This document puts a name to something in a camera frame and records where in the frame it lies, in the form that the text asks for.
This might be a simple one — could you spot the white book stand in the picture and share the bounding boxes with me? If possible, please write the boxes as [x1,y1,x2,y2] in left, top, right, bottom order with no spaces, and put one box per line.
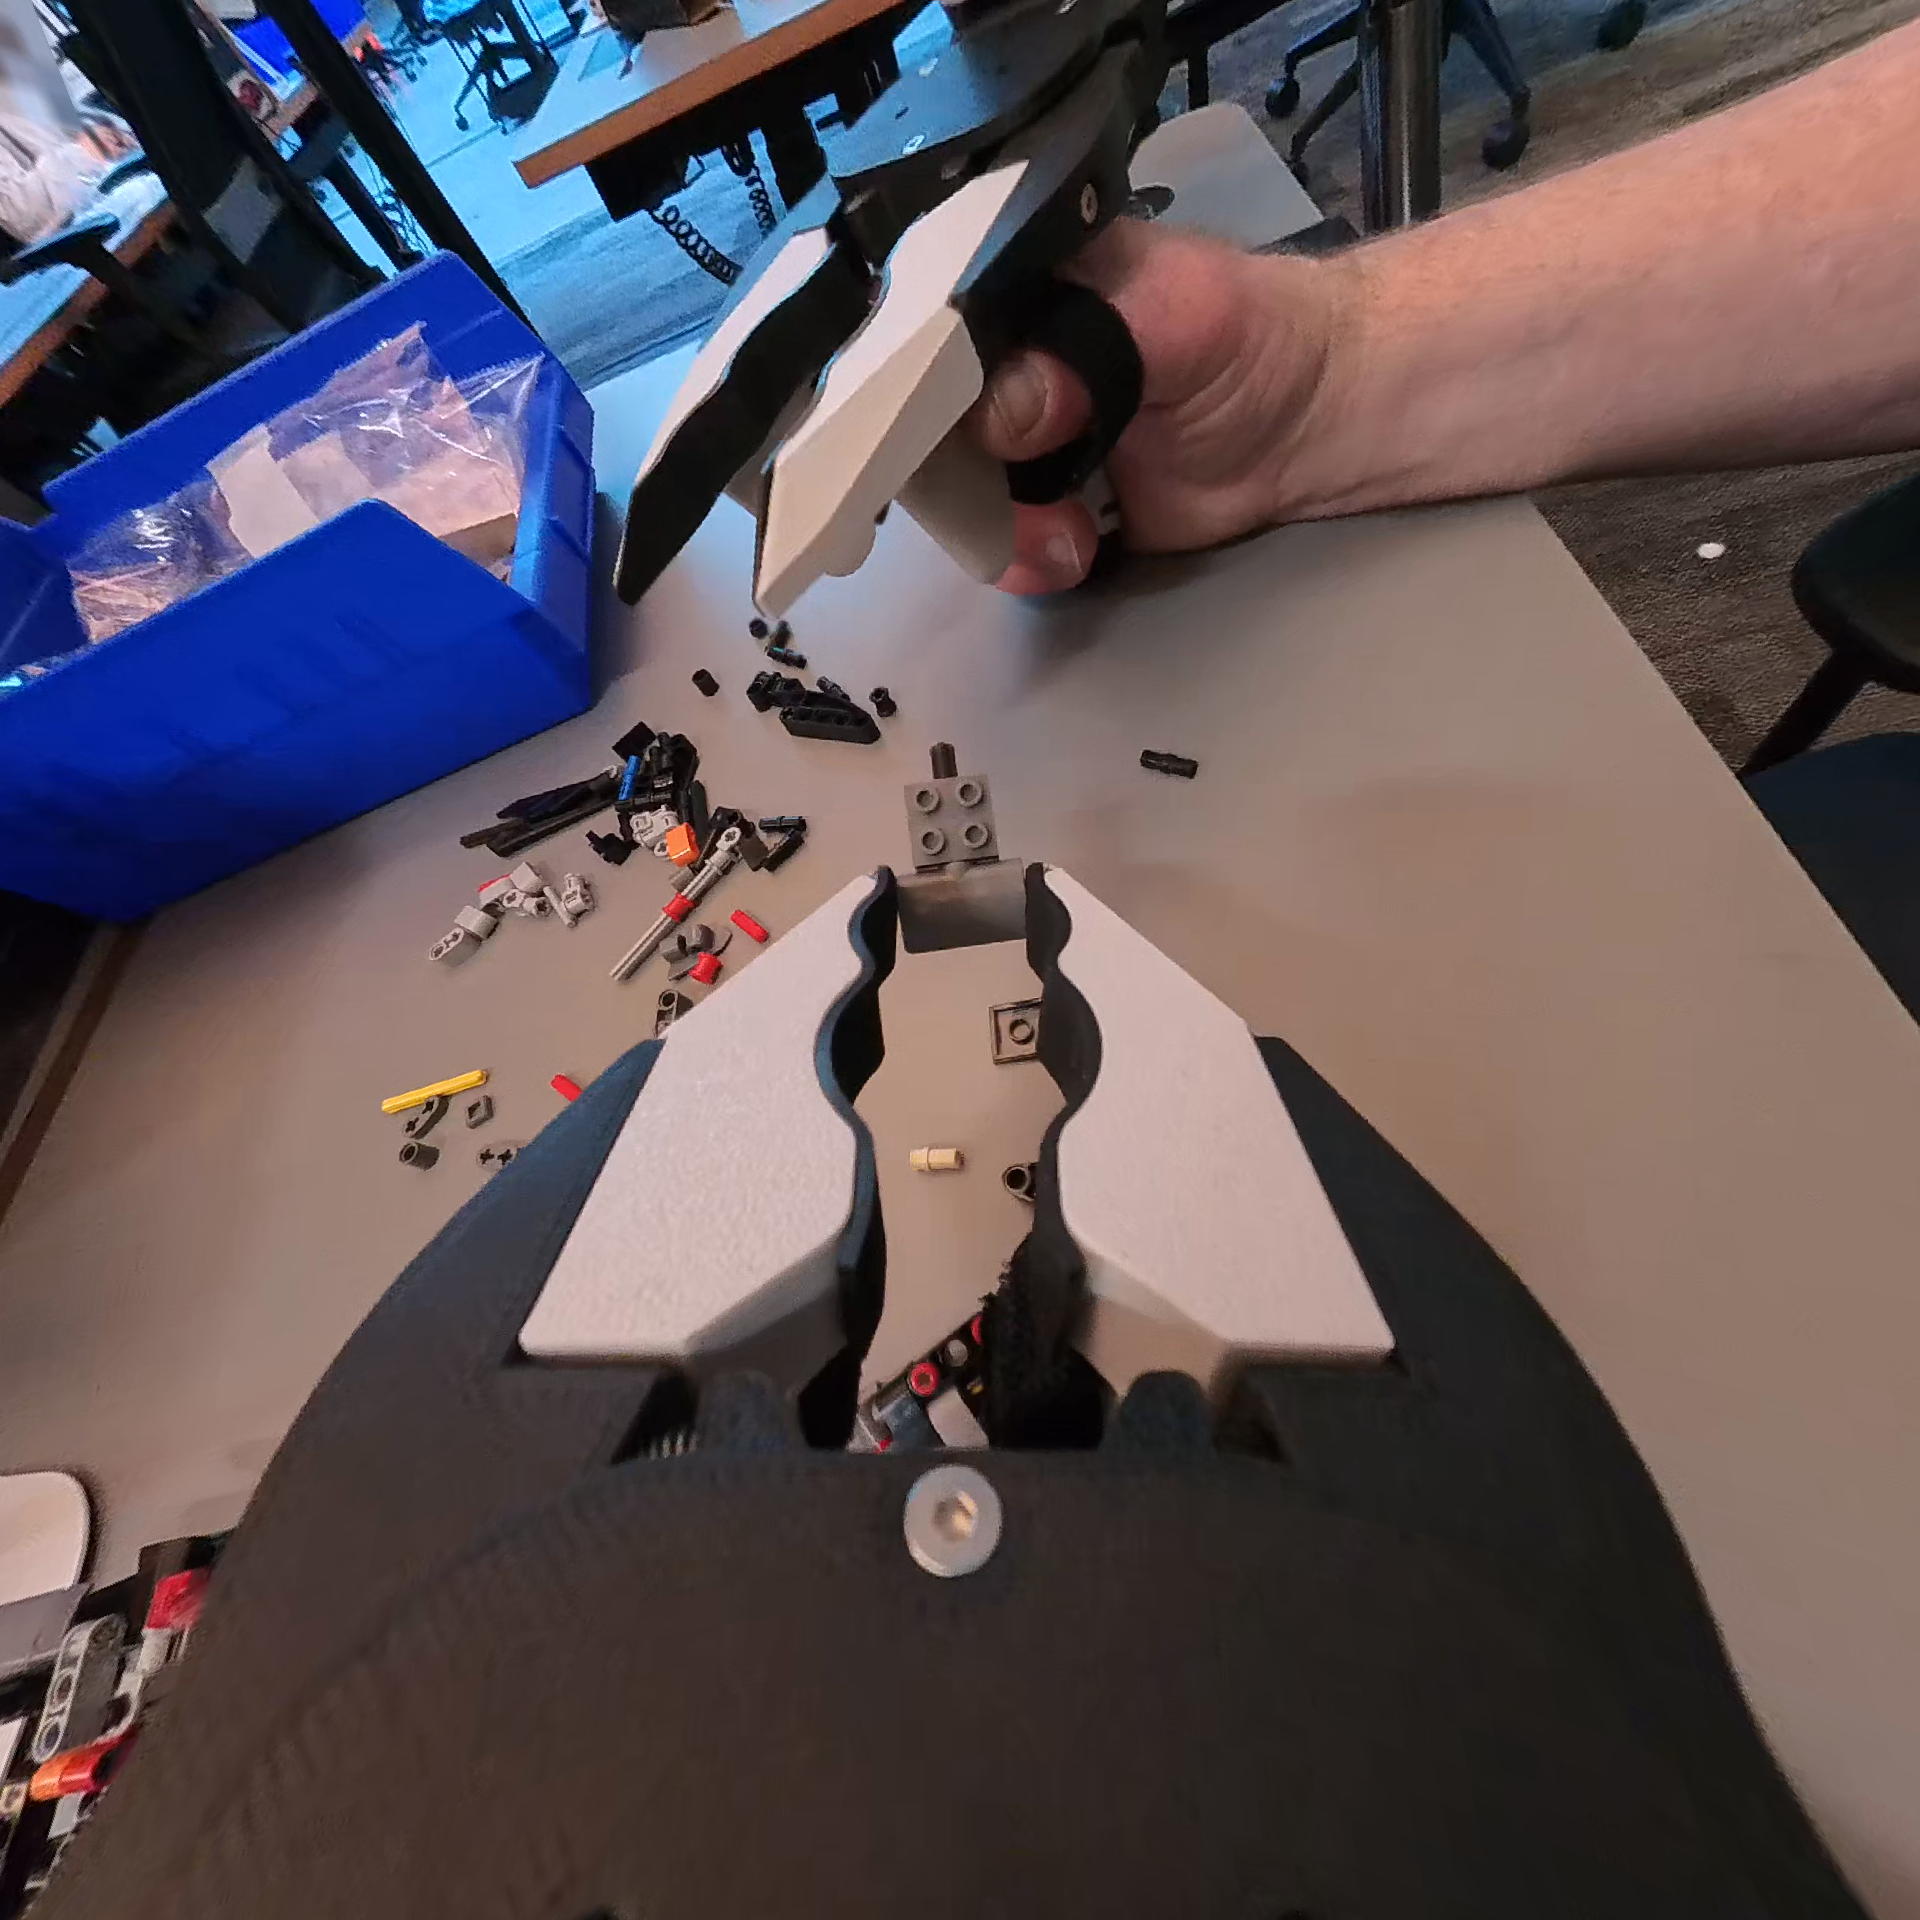
[0,1469,95,1598]

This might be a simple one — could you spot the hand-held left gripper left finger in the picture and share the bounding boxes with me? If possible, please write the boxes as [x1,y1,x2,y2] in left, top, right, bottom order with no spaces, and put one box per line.
[514,869,902,1407]

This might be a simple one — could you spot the partly built lego car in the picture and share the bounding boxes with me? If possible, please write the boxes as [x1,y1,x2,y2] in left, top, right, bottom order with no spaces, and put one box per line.
[0,1530,227,1862]

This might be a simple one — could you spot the cluster of black lego beams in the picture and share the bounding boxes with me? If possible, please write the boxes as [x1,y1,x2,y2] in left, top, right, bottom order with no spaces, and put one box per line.
[689,614,902,746]

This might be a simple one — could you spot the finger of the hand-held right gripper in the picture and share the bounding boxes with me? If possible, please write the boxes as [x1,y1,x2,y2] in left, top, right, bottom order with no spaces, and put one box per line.
[613,224,866,605]
[747,156,1040,619]

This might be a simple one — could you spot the cluster of light grey connectors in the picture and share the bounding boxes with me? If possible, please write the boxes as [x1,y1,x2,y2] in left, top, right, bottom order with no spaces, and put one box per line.
[427,862,597,962]

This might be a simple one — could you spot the black coiled cable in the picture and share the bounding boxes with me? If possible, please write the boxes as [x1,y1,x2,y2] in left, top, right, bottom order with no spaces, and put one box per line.
[652,142,782,287]

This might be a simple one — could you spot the person's right hand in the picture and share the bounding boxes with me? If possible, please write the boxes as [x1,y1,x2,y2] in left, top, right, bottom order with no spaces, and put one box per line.
[975,210,1366,601]

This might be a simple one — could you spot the black office chair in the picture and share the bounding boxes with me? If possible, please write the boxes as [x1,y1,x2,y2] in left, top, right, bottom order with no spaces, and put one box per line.
[1740,471,1920,781]

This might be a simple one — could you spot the cluster of dark grey connectors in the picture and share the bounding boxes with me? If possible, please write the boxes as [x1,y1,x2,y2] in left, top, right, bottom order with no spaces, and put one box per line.
[397,926,738,1171]

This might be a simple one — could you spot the small black lego assembly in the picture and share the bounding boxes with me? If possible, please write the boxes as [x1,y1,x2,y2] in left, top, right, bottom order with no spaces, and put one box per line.
[856,1312,991,1448]

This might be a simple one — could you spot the long grey lego axle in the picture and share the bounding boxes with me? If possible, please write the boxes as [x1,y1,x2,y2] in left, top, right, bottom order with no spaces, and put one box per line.
[607,815,747,983]

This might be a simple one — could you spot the black pole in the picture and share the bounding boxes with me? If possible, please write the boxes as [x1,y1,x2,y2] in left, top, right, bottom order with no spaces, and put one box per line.
[270,0,527,322]

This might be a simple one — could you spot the person's right forearm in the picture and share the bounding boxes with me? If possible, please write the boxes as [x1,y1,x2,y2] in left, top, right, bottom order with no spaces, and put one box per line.
[1320,21,1920,519]

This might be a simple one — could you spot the clear plastic bags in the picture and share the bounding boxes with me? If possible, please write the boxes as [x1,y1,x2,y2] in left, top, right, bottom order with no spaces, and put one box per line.
[68,326,541,646]

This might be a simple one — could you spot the person's dark trousers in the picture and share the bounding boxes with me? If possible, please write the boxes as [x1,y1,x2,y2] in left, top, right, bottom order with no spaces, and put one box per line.
[1747,735,1920,1021]

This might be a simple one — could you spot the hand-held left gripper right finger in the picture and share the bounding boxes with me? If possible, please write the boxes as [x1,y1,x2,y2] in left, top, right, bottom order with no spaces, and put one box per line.
[982,862,1400,1440]

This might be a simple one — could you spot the grey lego block assembly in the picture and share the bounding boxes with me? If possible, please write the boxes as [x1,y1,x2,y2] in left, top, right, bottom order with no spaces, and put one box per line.
[895,767,1040,956]

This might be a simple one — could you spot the blue plastic bin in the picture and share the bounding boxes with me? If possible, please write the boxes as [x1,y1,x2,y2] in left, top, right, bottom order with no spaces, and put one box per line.
[0,251,602,919]

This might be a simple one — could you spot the pile of black lego pieces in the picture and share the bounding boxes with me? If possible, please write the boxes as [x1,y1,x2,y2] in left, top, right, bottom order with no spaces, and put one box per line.
[457,722,813,871]

